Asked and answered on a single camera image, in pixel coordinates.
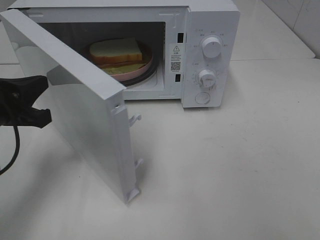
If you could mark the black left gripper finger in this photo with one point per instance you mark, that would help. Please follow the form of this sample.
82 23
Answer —
29 89
32 117

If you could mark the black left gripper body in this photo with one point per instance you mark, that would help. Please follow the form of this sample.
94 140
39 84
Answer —
13 110

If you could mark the sandwich with bread and lettuce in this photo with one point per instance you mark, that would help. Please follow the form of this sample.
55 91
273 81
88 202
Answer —
117 53

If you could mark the pink round plate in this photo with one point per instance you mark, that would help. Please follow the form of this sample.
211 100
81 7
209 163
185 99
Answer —
135 73

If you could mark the round white door button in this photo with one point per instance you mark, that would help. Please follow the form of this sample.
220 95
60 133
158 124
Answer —
202 98

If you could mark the white timer knob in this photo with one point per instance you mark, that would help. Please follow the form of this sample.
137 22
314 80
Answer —
207 78

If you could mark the glass microwave turntable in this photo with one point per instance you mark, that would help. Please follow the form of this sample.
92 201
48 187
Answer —
148 73

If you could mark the white warning sticker with QR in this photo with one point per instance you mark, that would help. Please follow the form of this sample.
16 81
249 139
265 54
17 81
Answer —
176 57

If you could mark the white microwave oven body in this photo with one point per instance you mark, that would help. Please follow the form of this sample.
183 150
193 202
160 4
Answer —
155 24

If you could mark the upper white power knob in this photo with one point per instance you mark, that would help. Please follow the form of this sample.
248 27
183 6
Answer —
211 47

